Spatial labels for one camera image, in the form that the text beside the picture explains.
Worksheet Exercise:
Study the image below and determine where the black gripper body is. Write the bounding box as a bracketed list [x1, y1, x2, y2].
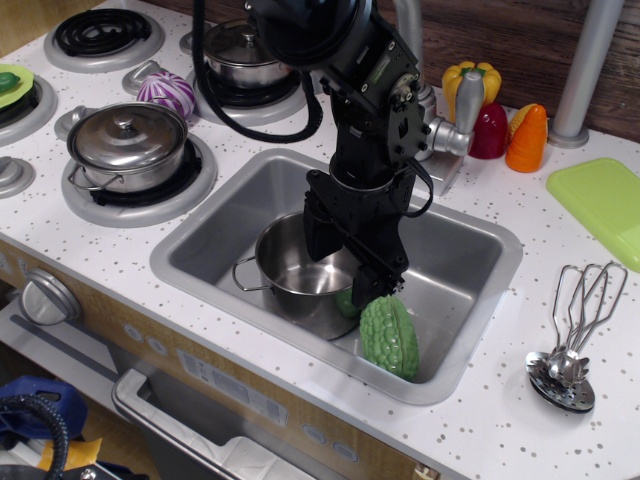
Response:
[304, 169, 415, 296]

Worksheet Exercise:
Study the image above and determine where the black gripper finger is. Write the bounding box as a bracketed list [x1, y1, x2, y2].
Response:
[351, 265, 387, 308]
[303, 207, 344, 261]

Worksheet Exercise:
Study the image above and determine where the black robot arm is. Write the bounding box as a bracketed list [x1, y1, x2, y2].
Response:
[249, 1, 433, 309]

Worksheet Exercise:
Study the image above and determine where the grey sink basin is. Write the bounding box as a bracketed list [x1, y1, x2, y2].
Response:
[151, 149, 523, 405]

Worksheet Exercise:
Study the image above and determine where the steel pot with lid back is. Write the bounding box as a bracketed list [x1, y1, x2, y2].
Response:
[203, 20, 292, 89]

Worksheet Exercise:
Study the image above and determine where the steel pot with lid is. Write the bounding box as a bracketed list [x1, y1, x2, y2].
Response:
[203, 20, 292, 89]
[67, 102, 188, 193]

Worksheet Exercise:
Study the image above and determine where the steel pot with lid front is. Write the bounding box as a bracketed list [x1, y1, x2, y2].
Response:
[67, 102, 188, 193]

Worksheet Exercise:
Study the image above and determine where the green bitter gourd toy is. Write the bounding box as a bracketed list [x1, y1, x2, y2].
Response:
[359, 296, 420, 381]

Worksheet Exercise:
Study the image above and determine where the silver faucet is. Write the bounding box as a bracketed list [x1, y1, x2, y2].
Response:
[394, 0, 484, 196]

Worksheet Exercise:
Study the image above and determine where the red pepper toy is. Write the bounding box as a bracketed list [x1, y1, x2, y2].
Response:
[469, 102, 509, 160]

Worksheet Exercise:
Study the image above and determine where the orange carrot toy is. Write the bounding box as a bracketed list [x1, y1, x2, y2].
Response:
[505, 104, 548, 173]

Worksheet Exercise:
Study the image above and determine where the yellow corn toy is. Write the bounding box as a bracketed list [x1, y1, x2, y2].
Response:
[507, 104, 533, 145]

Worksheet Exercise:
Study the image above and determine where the yellow bell pepper toy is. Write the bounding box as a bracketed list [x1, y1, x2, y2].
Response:
[442, 61, 502, 122]

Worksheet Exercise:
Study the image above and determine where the steel slotted spoon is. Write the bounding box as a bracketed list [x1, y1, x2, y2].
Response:
[525, 261, 628, 414]

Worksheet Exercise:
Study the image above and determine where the purple white onion toy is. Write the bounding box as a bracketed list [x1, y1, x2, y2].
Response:
[136, 72, 196, 119]

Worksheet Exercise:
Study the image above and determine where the grey pole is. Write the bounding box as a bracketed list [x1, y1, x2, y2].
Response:
[548, 0, 624, 149]

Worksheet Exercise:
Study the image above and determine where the green cutting board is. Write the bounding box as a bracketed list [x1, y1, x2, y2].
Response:
[546, 158, 639, 272]

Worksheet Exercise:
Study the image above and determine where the grey stove knob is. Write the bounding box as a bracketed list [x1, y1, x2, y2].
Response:
[121, 60, 163, 95]
[0, 156, 35, 199]
[54, 105, 97, 142]

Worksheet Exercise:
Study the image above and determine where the grey oven knob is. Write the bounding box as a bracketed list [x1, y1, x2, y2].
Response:
[19, 268, 82, 326]

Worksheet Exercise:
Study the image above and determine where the black coil burner back left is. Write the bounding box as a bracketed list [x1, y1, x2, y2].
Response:
[44, 8, 164, 74]

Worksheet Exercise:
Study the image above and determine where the blue object on floor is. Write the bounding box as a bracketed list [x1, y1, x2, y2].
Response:
[1, 376, 88, 449]

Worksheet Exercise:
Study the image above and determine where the green plate with vegetable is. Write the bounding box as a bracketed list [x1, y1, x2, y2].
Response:
[0, 64, 35, 109]

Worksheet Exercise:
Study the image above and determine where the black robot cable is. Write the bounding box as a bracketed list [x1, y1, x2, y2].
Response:
[191, 0, 322, 146]

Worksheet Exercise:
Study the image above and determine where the oven door handle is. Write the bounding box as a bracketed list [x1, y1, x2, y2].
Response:
[112, 369, 328, 479]

